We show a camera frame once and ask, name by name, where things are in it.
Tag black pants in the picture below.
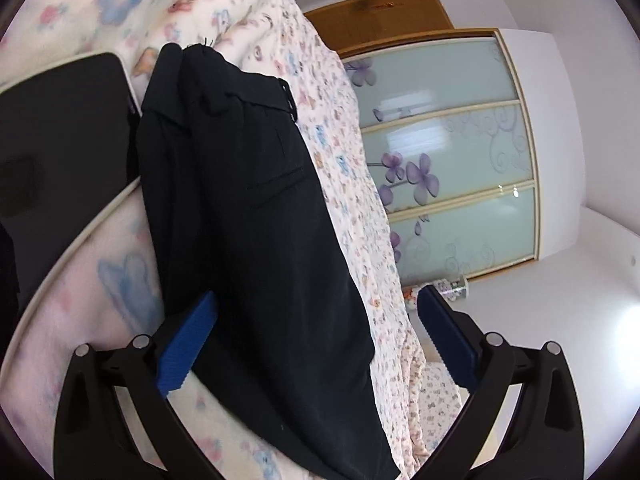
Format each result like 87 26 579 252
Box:
138 44 399 479

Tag teddy bear print blanket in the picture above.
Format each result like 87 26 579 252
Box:
0 0 469 480

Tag plush toy tube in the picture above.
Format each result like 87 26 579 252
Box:
402 276 469 312

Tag sliding glass wardrobe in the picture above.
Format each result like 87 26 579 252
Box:
344 29 540 286

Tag wooden door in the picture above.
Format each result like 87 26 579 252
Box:
305 0 454 58

